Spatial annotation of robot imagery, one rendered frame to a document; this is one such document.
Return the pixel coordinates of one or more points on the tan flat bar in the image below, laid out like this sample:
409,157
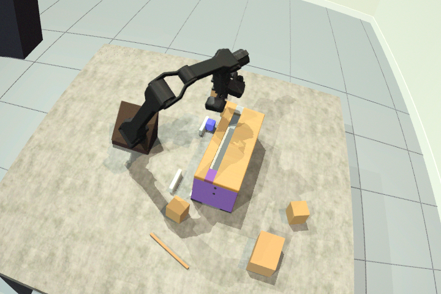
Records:
168,250

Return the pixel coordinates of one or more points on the blue block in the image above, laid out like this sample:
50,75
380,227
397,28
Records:
210,124

